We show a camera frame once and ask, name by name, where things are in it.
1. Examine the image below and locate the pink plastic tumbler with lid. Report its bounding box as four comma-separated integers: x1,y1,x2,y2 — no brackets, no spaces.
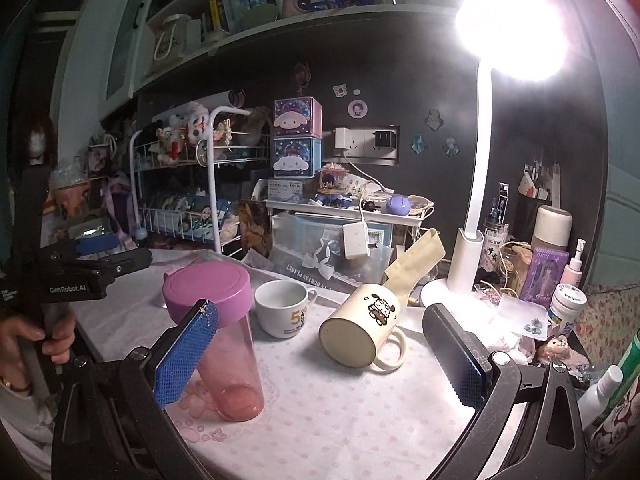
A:
162,260,265,422

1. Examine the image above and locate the white ceramic cup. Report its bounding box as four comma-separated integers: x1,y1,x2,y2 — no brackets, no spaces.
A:
254,281,318,339

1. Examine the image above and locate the person's left hand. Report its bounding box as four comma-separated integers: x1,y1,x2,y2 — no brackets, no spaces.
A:
1,310,76,393

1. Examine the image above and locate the white patterned table cloth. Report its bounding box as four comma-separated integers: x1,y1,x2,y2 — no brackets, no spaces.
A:
69,246,547,480

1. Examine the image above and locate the cream cartoon dog mug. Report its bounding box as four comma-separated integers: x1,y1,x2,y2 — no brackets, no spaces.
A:
319,284,407,373

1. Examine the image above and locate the white jar with label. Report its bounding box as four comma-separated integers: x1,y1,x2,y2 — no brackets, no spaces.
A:
547,283,587,337

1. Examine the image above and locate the purple card box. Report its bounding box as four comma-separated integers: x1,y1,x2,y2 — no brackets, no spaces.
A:
518,247,568,307

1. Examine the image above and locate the white spray bottle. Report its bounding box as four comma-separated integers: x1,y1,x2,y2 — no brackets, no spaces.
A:
577,365,624,429

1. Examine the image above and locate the white pump bottle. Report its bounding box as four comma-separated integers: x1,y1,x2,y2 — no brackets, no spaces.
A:
560,238,586,287

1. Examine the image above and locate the white cylindrical humidifier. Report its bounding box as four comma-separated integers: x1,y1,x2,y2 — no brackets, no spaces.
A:
530,205,573,250

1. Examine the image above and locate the white power adapter block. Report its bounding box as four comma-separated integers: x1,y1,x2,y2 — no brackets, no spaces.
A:
343,221,370,260

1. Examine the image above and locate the purple round case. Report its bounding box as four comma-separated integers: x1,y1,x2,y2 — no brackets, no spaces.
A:
385,194,411,217

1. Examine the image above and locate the clear bag with bow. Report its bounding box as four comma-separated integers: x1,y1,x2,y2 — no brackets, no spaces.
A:
269,212,393,292

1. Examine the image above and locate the white plush toy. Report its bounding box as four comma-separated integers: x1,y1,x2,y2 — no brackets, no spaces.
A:
177,101,212,148

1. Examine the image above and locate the white desk riser shelf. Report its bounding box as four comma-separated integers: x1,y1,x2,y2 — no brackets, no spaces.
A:
264,200,433,228

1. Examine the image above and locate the small anime figure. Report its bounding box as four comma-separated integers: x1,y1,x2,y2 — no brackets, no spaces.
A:
318,162,349,194

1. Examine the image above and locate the blue cartoon storage box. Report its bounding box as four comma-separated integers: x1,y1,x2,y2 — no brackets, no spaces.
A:
271,136,322,179

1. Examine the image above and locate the white tote bag on shelf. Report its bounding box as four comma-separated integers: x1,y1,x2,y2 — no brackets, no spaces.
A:
152,14,191,68

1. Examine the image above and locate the pink cartoon storage box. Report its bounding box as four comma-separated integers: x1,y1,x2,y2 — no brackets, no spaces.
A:
272,96,322,139

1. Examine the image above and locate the white desk lamp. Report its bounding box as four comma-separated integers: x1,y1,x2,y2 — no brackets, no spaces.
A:
439,0,570,306

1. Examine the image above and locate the cream fabric strap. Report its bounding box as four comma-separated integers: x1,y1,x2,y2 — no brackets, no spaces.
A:
382,227,446,306

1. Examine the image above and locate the white wire rack shelf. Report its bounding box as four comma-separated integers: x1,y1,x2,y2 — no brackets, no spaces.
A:
128,104,272,254

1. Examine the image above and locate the white wall charger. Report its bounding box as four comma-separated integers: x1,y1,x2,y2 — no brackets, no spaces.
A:
334,127,349,150

